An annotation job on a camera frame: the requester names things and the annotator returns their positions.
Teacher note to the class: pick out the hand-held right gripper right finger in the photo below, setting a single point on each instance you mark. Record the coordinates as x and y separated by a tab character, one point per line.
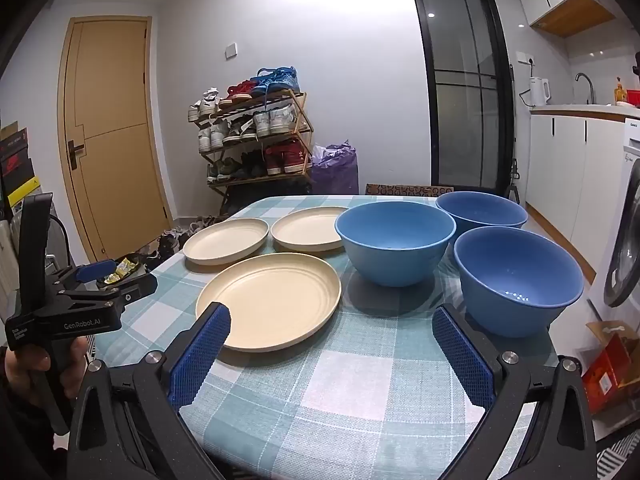
462	355

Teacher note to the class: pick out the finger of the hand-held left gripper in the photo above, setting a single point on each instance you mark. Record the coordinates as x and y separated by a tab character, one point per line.
95	271
135	287

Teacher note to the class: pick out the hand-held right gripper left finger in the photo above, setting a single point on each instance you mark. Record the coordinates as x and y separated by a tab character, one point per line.
200	355

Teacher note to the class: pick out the beige plate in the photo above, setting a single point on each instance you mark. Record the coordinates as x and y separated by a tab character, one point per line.
225	242
270	295
305	230

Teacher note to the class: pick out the light blue bowl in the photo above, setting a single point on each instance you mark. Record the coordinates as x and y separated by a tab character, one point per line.
395	255

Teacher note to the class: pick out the person's left hand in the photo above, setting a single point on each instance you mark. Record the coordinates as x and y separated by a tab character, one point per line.
22	377

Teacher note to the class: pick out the trash bin with yellow packets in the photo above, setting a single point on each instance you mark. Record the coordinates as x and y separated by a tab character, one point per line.
125	267

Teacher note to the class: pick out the pile of dark shoes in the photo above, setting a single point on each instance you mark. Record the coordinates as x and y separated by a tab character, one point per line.
167	245

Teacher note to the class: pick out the silver ribbed suitcase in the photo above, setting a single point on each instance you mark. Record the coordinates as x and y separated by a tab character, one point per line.
6	265

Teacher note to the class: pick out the teal checked tablecloth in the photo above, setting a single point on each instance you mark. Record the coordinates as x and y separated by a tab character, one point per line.
350	400

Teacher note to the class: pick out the stack of printed boxes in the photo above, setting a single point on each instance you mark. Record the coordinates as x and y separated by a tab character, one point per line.
17	160

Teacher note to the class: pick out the red cardboard box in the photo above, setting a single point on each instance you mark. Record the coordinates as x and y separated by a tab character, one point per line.
600	380

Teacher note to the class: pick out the wooden door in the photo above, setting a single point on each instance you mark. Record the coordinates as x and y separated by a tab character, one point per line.
110	110

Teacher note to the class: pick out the patterned doormat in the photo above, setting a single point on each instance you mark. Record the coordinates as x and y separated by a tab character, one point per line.
400	190

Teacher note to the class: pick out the grey stick vacuum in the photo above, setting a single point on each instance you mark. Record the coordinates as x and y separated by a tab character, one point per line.
513	180

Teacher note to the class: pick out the black white patterned rug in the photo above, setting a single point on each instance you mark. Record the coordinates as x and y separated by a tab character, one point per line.
622	460

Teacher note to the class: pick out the white base cabinet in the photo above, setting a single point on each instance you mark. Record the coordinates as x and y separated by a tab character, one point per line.
565	170

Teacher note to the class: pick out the wooden shoe rack with shoes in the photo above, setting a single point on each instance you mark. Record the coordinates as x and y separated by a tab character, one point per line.
272	120

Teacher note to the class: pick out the purple plastic bag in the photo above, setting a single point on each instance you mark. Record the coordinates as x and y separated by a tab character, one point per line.
335	170

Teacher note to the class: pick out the black framed glass door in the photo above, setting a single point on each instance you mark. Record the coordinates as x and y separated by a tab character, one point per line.
455	110

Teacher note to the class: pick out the white washing machine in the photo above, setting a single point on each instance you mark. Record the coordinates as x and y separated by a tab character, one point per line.
631	140

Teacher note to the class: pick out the white electric kettle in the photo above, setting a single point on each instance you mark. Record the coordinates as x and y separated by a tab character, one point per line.
539	91

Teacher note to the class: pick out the metal faucet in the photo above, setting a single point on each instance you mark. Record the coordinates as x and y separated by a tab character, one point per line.
590	87

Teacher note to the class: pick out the yellow bottle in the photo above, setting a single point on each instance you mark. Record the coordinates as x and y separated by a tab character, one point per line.
620	94

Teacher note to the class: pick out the red container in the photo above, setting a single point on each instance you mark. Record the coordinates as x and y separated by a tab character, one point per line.
634	99

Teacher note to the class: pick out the white light switch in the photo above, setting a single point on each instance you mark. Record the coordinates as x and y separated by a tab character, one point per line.
230	51

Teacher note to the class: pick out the white wall socket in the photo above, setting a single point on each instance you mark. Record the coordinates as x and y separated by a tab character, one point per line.
527	59

